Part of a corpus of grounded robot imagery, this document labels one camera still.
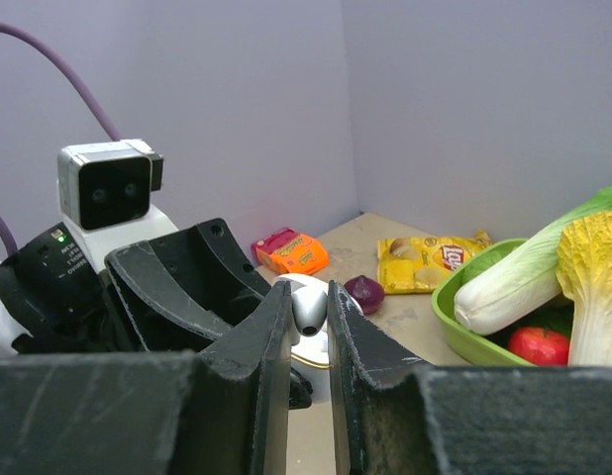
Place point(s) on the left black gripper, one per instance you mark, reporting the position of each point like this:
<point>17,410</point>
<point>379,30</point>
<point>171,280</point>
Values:
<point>50,289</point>

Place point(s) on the white stem earbud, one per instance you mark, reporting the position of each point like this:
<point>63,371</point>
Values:
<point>309,311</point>

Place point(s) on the yellow napa cabbage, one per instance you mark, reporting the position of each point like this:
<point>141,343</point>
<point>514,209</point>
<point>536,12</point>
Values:
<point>585,275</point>

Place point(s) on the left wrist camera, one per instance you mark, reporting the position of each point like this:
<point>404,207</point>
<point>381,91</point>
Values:
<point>104,194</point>

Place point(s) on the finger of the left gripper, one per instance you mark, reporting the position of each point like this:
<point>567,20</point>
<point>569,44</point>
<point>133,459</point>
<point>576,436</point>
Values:
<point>207,262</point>

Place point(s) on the green napa cabbage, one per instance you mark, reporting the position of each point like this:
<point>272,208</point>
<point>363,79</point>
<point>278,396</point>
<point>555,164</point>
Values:
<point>524,279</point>

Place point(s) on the red apple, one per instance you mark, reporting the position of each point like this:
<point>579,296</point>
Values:
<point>540,346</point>

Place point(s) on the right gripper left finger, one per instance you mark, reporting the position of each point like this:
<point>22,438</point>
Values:
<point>223,410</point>

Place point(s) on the orange pink snack box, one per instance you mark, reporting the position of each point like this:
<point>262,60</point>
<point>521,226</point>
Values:
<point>288,251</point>

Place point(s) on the purple red onion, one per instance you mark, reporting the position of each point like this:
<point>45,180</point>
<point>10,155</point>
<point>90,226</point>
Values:
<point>368,293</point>

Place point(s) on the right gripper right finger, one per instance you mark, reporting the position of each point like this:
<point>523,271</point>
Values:
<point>394,413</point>

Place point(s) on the yellow Lays chips bag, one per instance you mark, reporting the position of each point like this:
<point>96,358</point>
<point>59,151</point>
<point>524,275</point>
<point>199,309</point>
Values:
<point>418,265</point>

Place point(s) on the white square charging case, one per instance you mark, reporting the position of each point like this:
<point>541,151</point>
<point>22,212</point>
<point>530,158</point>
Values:
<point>310,356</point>

